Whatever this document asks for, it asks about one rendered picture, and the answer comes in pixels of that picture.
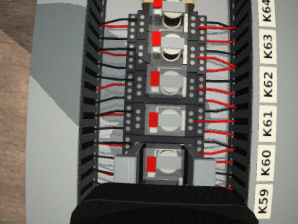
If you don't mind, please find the black relay socket row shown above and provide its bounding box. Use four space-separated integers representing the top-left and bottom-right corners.
122 7 207 154

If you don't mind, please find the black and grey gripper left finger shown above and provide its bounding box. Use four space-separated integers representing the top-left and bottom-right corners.
113 143 145 184

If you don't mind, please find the grey mounting plate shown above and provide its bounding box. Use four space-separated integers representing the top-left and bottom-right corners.
97 0 230 187

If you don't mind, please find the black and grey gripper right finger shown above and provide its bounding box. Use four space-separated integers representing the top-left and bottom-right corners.
182 145 216 186

